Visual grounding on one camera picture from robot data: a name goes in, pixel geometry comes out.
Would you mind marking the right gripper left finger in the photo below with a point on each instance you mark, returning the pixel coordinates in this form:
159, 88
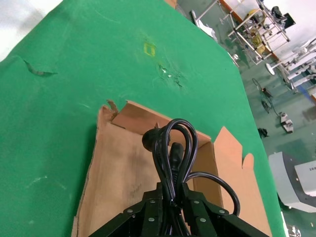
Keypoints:
148, 217

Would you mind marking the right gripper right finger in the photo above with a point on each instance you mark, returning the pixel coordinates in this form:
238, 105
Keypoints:
205, 219

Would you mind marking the torn-edged open cardboard box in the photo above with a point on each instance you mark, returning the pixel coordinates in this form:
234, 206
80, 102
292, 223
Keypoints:
118, 168

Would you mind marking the small silver metal object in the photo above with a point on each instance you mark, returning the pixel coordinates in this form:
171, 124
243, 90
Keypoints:
293, 231

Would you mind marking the grey floor device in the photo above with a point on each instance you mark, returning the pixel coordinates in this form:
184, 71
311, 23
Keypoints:
286, 123

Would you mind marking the white standing fan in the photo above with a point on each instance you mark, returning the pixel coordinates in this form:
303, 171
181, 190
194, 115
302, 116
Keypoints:
270, 69

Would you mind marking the white metal stand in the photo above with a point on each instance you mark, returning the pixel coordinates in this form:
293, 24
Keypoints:
202, 23

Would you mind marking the aluminium frame rack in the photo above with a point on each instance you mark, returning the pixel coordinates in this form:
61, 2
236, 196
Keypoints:
258, 44

